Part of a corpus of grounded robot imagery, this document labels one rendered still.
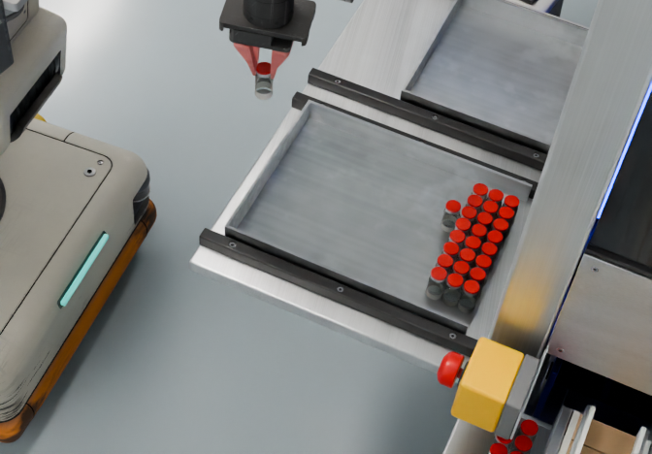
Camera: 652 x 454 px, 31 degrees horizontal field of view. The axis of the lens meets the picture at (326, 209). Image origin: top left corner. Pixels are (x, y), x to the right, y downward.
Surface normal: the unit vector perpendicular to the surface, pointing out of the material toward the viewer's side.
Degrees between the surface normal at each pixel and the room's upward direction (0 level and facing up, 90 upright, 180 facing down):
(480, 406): 90
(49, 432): 0
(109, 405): 0
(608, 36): 90
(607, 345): 90
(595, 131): 90
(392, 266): 0
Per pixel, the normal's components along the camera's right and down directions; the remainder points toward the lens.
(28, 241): 0.07, -0.62
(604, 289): -0.41, 0.69
